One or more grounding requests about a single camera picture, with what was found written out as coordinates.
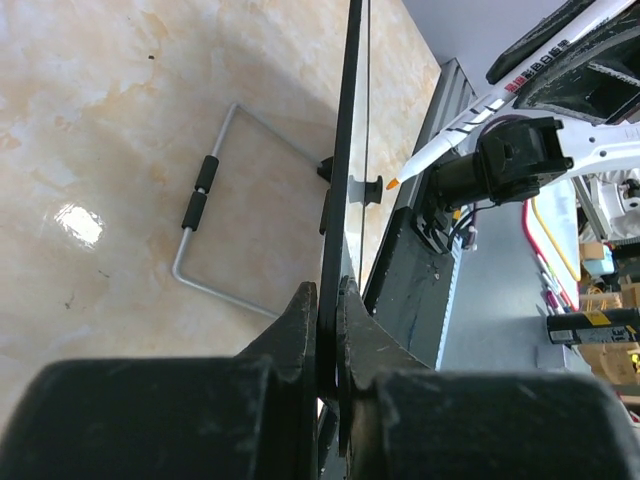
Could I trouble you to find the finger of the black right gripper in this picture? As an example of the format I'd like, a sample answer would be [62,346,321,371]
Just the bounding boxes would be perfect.
[486,1,639,125]

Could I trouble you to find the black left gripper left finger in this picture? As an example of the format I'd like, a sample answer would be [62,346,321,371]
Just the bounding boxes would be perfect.
[1,282,318,479]

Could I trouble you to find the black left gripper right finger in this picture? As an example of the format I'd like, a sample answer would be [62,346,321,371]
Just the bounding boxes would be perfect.
[336,277,639,479]

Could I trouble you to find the yellow capped white marker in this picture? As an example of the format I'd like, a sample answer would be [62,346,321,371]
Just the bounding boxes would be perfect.
[386,1,636,190]

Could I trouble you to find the white whiteboard black frame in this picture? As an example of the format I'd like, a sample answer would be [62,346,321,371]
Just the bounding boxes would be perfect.
[171,0,385,401]

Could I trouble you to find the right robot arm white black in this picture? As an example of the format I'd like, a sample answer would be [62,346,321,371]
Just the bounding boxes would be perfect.
[425,1,639,210]

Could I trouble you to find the black yellow battery pack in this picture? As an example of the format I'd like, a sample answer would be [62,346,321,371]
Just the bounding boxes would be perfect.
[546,308,639,346]

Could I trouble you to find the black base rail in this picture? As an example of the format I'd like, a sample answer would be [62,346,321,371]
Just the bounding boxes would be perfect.
[364,207,462,369]

